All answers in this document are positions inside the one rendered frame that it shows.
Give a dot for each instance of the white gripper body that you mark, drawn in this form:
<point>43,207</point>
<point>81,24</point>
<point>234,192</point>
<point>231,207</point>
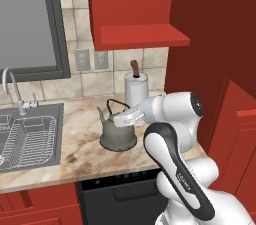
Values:
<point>129,117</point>

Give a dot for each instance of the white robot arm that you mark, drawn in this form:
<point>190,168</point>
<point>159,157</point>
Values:
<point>186,182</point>

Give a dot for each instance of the grey-green kettle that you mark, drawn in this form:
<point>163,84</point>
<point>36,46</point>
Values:
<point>116,135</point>

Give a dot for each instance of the grey steel sink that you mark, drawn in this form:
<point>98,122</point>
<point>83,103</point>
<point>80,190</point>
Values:
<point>58,135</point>

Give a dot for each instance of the tall red cabinet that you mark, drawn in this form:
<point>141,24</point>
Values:
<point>213,25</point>

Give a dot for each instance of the red base cabinet door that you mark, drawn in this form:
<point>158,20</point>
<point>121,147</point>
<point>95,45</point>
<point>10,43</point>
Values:
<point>50,217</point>

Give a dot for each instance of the white paper towel roll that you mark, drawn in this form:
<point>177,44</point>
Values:
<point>136,89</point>

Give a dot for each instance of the brown wooden towel holder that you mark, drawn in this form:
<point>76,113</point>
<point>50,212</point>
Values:
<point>135,67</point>

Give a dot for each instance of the black dishwasher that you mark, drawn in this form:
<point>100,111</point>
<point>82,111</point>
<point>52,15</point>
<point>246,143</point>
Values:
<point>100,202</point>

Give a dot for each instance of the silver tap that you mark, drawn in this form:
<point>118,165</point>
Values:
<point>22,105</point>

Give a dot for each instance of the red drawer front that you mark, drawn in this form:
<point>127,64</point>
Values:
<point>50,195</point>

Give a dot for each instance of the grey framed window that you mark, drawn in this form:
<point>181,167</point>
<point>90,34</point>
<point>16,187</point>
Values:
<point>23,15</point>

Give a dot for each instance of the grey wall socket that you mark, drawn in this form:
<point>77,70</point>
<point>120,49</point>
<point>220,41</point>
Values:
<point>82,59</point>
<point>101,59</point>

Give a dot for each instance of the red open wall shelf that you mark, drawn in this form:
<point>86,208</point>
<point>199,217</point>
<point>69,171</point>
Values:
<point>133,5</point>

